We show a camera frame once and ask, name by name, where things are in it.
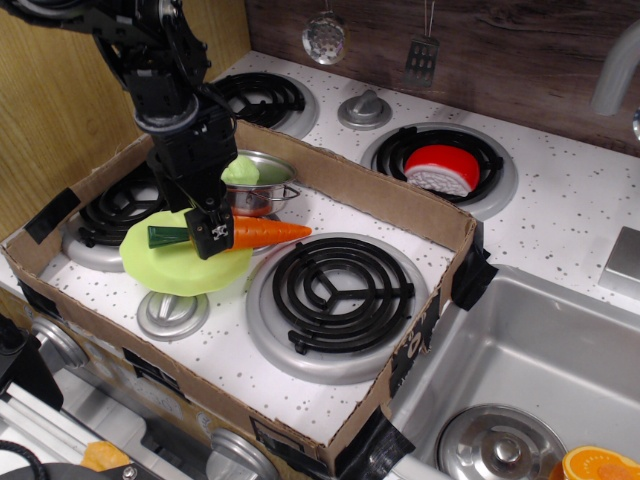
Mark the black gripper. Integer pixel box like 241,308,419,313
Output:
147,97,237,259

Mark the orange toy carrot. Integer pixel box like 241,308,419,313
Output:
147,216,312,250

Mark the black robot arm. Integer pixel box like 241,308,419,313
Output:
1,1,238,259

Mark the light green plastic plate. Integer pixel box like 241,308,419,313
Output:
119,211,253,296

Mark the green toy vegetable in pot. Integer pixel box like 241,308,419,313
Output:
221,155,260,185

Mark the small steel pot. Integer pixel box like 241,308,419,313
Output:
225,150,300,217

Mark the front silver stove knob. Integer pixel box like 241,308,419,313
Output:
137,292,209,342

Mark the front left black burner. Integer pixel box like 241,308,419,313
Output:
62,164,168,273

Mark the black burner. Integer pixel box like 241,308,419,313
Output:
360,122,518,221
246,234,430,385
62,164,168,273
213,72,319,139

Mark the front right black burner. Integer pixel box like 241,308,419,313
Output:
246,234,430,385

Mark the back left black burner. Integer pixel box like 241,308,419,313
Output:
213,72,319,139

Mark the brown cardboard fence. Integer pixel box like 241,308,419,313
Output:
2,122,477,477

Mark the silver oven knob left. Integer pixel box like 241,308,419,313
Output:
31,317,89,374

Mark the silver oven knob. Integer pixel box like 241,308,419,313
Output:
205,428,280,480
31,317,89,374

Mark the back silver stove knob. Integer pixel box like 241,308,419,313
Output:
337,89,392,130

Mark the silver oven knob right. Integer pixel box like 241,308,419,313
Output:
205,428,280,480

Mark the hanging silver strainer ladle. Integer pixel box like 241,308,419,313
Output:
302,1,350,66

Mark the red white toy cheese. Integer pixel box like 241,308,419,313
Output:
404,145,481,197

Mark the hanging silver spatula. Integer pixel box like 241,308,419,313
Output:
403,1,440,88

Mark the back right black burner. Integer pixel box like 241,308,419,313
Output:
360,122,518,221

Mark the steel sink basin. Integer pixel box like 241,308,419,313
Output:
390,266,639,479

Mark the silver pot lid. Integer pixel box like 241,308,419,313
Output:
434,404,567,479

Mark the orange slice toy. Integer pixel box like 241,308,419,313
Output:
548,446,639,480

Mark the silver faucet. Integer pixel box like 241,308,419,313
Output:
590,20,639,117

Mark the black cable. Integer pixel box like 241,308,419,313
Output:
0,439,49,480

